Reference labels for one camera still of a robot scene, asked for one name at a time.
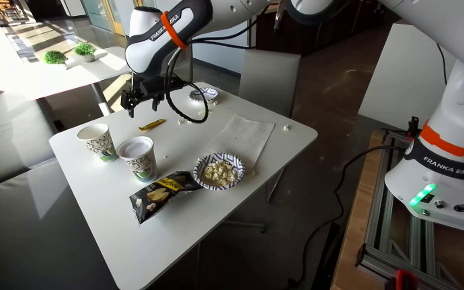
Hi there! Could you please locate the patterned paper cup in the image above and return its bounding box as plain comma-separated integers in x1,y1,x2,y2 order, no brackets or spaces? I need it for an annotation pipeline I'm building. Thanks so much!
76,123,119,163
116,134,158,184

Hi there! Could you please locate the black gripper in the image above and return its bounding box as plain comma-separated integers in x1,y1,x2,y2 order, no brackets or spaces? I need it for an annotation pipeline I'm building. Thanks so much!
119,73,190,120

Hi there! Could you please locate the blue patterned bowl with food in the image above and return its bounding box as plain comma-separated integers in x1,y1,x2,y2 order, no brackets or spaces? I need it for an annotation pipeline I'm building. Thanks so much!
192,152,246,192

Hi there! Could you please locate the wooden board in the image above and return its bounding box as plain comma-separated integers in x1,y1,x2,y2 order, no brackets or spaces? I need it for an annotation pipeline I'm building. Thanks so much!
330,131,390,290

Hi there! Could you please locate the white side table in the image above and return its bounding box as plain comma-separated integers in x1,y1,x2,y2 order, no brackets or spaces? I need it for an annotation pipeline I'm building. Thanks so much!
0,45,158,118

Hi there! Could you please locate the empty blue patterned bowl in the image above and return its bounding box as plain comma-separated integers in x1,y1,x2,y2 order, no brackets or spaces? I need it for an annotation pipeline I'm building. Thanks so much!
188,86,221,108

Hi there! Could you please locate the yellow sachet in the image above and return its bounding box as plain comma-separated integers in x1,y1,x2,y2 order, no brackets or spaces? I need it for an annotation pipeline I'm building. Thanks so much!
137,118,167,134

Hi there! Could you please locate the black floor cable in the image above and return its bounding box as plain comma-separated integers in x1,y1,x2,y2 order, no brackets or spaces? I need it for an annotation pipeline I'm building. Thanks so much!
290,142,412,287

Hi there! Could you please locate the dark bench sofa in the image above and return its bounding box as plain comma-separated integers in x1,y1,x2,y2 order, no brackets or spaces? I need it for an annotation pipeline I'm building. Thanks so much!
0,86,121,290

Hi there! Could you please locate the yellow framed glass door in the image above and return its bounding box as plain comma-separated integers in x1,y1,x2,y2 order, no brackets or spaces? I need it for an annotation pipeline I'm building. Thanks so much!
80,0,137,39

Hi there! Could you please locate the dark wooden counter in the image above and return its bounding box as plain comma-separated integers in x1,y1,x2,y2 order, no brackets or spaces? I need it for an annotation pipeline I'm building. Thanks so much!
250,10,399,57

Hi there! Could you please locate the red black clamp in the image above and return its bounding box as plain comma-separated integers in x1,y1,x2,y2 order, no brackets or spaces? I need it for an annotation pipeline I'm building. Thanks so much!
408,115,422,142

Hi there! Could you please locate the black snack bag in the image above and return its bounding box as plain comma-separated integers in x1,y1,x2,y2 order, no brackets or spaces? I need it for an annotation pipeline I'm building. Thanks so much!
127,169,205,226

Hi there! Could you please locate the small green potted plant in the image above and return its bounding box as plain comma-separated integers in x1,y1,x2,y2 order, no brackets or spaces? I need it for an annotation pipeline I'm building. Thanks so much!
74,41,98,63
43,50,68,66

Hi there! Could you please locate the white paper napkin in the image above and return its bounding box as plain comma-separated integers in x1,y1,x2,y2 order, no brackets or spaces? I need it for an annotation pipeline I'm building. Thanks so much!
208,113,277,176

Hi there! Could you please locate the white square table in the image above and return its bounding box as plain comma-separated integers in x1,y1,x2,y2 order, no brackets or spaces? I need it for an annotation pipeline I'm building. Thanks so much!
47,81,319,290

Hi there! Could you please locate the aluminium mounting frame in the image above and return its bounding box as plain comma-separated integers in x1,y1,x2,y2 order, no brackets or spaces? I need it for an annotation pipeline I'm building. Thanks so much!
356,128,464,290

